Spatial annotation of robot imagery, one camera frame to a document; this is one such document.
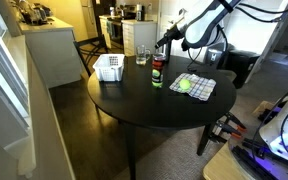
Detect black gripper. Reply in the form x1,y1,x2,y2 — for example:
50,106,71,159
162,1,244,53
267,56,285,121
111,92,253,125
154,23,187,50

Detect clear cylindrical tennis can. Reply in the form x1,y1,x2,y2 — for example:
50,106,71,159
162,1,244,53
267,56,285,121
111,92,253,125
151,53,167,89

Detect green tennis ball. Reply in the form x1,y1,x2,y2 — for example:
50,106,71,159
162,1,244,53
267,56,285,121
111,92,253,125
152,79,164,89
178,78,192,91

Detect white drawer cabinet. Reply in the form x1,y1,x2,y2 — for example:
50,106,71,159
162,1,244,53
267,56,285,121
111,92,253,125
121,19,158,57

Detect clear glass mug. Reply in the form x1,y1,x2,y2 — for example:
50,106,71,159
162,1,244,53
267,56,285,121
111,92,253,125
135,44,152,66

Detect steel coffee maker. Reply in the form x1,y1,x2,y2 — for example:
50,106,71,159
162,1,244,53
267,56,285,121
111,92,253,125
135,3,146,22

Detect black oven range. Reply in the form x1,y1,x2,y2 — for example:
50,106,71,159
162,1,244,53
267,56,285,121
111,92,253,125
105,14,125,51

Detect grey box device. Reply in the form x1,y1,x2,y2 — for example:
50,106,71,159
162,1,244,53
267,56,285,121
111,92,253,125
206,48,223,66

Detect white plaid dish towel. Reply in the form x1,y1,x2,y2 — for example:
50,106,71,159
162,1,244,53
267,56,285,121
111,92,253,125
168,72,218,102

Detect white plastic basket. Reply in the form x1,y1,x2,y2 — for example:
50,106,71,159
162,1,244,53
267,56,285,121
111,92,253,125
92,53,126,83

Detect round black table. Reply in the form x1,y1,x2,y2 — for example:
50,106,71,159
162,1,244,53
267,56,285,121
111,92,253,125
87,54,238,180

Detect black bin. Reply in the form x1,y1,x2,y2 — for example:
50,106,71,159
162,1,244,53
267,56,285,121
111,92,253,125
225,49,260,89

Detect black dining chair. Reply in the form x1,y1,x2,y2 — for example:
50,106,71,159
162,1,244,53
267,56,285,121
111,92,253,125
73,34,110,78

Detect black clamp orange tips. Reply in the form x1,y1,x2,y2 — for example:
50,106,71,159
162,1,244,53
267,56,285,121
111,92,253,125
212,121,243,141
223,111,248,133

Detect white kitchen counter cabinet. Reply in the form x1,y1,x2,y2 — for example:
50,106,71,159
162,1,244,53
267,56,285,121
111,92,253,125
17,16,83,89

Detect dark countertop appliance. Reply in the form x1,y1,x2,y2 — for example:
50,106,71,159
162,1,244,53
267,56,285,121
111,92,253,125
33,3,52,24

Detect wooden base board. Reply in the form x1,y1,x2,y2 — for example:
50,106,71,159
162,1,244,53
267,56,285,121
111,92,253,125
202,143,252,180

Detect dark kettle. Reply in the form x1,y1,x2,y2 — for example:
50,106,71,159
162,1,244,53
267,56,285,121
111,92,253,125
15,3,35,25

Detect white framed window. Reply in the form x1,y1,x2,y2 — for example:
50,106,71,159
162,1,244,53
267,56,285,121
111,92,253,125
0,6,32,131

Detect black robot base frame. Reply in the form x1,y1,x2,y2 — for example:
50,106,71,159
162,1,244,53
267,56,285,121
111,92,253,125
232,136,278,180

